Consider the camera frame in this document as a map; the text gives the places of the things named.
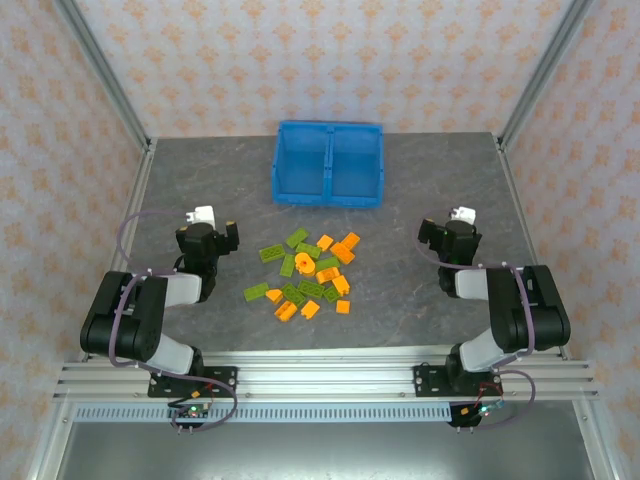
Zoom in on large orange lego brick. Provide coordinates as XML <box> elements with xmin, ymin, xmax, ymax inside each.
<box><xmin>328</xmin><ymin>241</ymin><xmax>357</xmax><ymax>266</ymax></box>

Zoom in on round orange lego piece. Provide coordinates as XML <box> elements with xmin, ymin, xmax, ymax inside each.
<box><xmin>293</xmin><ymin>251</ymin><xmax>317</xmax><ymax>278</ymax></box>

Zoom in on blue plastic bin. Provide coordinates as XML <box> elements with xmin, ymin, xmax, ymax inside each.
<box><xmin>324</xmin><ymin>121</ymin><xmax>386</xmax><ymax>209</ymax></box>
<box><xmin>270</xmin><ymin>119</ymin><xmax>335</xmax><ymax>207</ymax></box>

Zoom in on small circuit board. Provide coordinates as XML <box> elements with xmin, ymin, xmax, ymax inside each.
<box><xmin>172</xmin><ymin>405</ymin><xmax>209</xmax><ymax>422</ymax></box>
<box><xmin>462</xmin><ymin>401</ymin><xmax>504</xmax><ymax>419</ymax></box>

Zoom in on grey metal sheet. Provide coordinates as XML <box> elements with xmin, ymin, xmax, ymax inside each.
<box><xmin>49</xmin><ymin>422</ymin><xmax>601</xmax><ymax>480</ymax></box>

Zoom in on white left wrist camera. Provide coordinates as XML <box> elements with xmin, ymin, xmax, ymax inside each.
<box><xmin>184</xmin><ymin>204</ymin><xmax>218</xmax><ymax>228</ymax></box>

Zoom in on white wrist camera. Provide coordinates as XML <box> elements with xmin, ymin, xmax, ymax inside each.
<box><xmin>448</xmin><ymin>206</ymin><xmax>478</xmax><ymax>227</ymax></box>
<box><xmin>184</xmin><ymin>204</ymin><xmax>218</xmax><ymax>228</ymax></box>

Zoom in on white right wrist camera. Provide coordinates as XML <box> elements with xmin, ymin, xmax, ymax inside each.
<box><xmin>448</xmin><ymin>206</ymin><xmax>478</xmax><ymax>227</ymax></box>

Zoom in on aluminium side rail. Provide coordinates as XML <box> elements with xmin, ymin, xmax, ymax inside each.
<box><xmin>82</xmin><ymin>138</ymin><xmax>159</xmax><ymax>362</ymax></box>
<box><xmin>494</xmin><ymin>134</ymin><xmax>572</xmax><ymax>361</ymax></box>

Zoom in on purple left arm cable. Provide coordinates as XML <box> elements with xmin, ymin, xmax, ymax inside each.
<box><xmin>108</xmin><ymin>209</ymin><xmax>241</xmax><ymax>434</ymax></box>

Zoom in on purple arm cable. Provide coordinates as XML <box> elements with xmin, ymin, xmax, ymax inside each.
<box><xmin>108</xmin><ymin>209</ymin><xmax>241</xmax><ymax>434</ymax></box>
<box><xmin>417</xmin><ymin>214</ymin><xmax>539</xmax><ymax>432</ymax></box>

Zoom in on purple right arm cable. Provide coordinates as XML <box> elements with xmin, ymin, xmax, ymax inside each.
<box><xmin>417</xmin><ymin>214</ymin><xmax>539</xmax><ymax>432</ymax></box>

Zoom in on wide aluminium base rail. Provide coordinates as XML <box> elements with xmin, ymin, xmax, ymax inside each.
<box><xmin>52</xmin><ymin>348</ymin><xmax>601</xmax><ymax>402</ymax></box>

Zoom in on aluminium frame post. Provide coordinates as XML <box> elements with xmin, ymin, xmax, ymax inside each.
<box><xmin>52</xmin><ymin>0</ymin><xmax>154</xmax><ymax>152</ymax></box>
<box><xmin>496</xmin><ymin>0</ymin><xmax>597</xmax><ymax>152</ymax></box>

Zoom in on grey slotted cable duct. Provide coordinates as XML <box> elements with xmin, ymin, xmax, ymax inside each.
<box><xmin>73</xmin><ymin>403</ymin><xmax>456</xmax><ymax>426</ymax></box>

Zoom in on aluminium frame leg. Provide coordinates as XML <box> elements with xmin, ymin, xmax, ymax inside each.
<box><xmin>572</xmin><ymin>399</ymin><xmax>622</xmax><ymax>480</ymax></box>
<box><xmin>25</xmin><ymin>399</ymin><xmax>77</xmax><ymax>480</ymax></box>

